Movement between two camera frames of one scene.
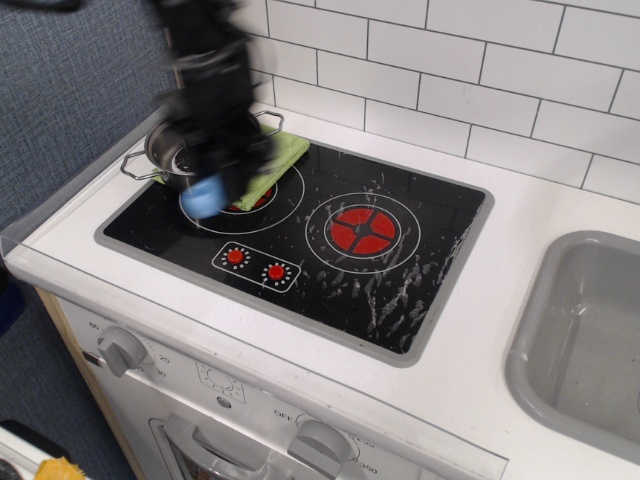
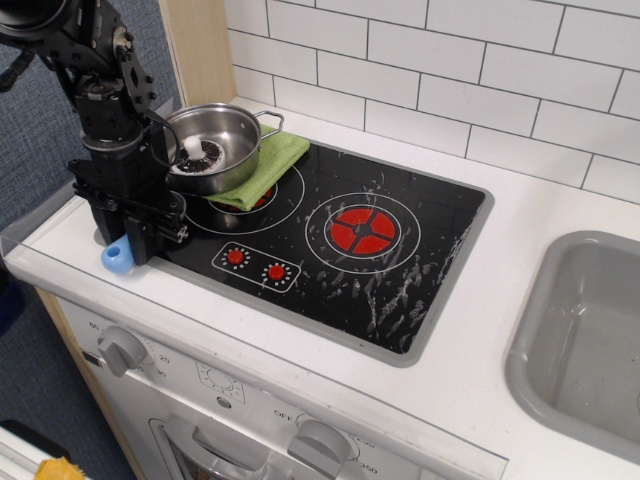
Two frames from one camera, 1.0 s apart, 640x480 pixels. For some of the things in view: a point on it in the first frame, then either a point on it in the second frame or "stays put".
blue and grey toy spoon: x=204 y=198 -> x=117 y=256
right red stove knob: x=276 y=273 stays put
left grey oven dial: x=122 y=349 stays put
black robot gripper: x=212 y=111 -> x=127 y=175
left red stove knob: x=235 y=257 stays put
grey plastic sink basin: x=575 y=357 stays put
